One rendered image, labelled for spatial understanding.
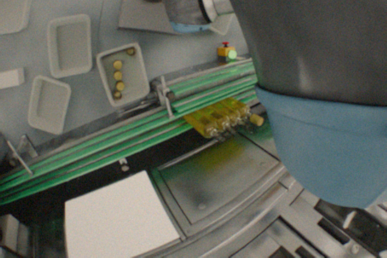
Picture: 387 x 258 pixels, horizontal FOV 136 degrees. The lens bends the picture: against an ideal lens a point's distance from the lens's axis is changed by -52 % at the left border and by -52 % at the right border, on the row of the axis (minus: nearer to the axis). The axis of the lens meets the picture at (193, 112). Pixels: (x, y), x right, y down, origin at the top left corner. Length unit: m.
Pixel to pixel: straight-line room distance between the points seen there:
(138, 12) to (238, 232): 0.79
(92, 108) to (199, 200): 0.58
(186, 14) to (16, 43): 0.70
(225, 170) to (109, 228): 0.46
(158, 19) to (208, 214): 0.70
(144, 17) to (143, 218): 0.69
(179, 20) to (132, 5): 0.23
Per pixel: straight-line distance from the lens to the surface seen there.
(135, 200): 0.61
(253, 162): 0.66
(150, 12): 0.65
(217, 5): 0.46
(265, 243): 0.56
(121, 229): 0.59
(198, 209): 0.54
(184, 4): 0.46
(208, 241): 0.51
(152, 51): 0.75
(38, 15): 0.80
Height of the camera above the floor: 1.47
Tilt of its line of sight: 51 degrees down
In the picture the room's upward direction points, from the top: 128 degrees clockwise
